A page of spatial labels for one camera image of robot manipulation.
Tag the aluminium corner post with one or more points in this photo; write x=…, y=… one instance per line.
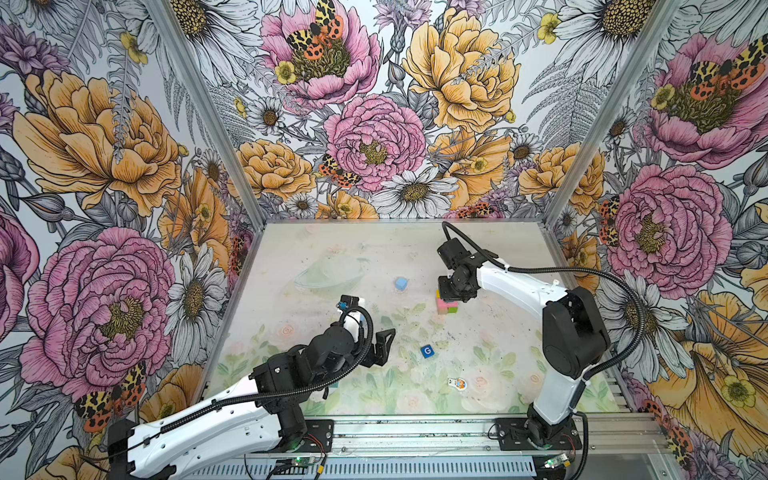
x=184, y=61
x=649, y=39

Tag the pink rectangular block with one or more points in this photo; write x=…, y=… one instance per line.
x=442, y=304

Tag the grey vented cable duct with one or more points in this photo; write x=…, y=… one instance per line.
x=484, y=467

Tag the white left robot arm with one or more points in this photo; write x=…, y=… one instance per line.
x=260, y=413

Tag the aluminium corner post right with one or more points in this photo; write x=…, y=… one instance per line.
x=649, y=39

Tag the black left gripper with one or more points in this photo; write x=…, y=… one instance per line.
x=380, y=349

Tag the aluminium front rail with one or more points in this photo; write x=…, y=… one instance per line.
x=393, y=436

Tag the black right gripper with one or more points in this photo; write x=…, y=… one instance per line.
x=446, y=295

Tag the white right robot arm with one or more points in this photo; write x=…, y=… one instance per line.
x=574, y=335

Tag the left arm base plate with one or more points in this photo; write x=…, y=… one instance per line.
x=318, y=439

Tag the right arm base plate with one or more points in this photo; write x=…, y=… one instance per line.
x=518, y=433

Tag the green circuit board right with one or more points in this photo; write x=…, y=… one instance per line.
x=559, y=461

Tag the blue letter G block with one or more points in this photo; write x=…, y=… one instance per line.
x=427, y=351

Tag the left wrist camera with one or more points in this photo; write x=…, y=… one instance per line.
x=348, y=301

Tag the aluminium corner post left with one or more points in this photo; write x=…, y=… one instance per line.
x=184, y=61

